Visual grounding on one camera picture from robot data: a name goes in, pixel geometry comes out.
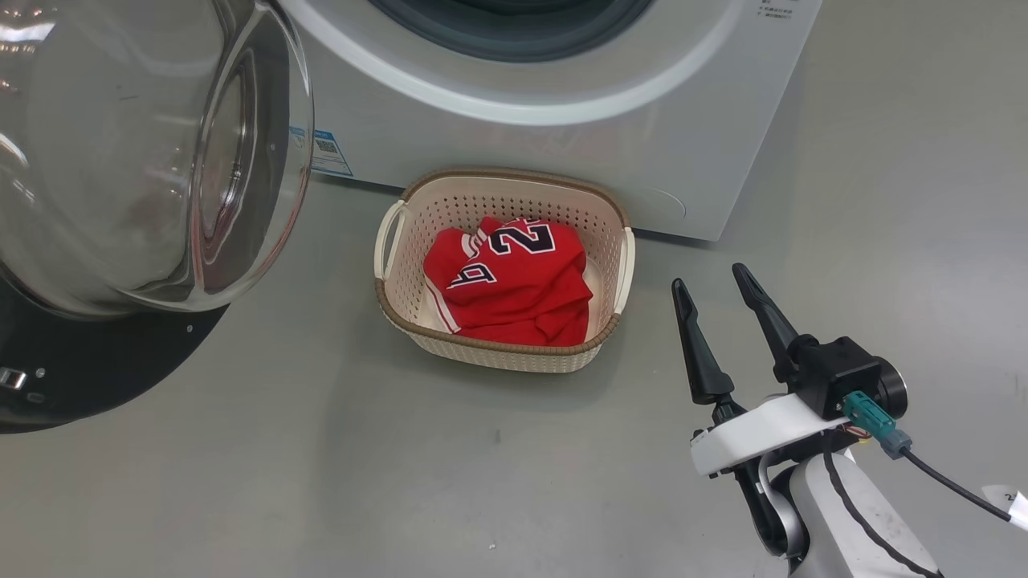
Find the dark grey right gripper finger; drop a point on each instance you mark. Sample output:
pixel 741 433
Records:
pixel 700 361
pixel 767 317

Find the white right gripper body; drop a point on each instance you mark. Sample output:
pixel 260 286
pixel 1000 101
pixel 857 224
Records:
pixel 755 433

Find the red numbered sports jersey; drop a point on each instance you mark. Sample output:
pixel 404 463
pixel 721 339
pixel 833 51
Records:
pixel 522 297

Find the washing machine glass door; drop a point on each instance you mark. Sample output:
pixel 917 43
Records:
pixel 120 160

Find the cream perforated laundry basket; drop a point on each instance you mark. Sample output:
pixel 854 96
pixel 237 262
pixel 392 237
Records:
pixel 498 357

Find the white front-load washing machine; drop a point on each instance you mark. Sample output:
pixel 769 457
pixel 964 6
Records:
pixel 642 144

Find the blue energy label sticker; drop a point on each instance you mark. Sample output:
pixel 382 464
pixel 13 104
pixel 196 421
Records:
pixel 329 154

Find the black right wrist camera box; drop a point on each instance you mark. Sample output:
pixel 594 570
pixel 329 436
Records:
pixel 843 369

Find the teal right camera connector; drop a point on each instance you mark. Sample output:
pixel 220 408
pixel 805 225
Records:
pixel 871 417

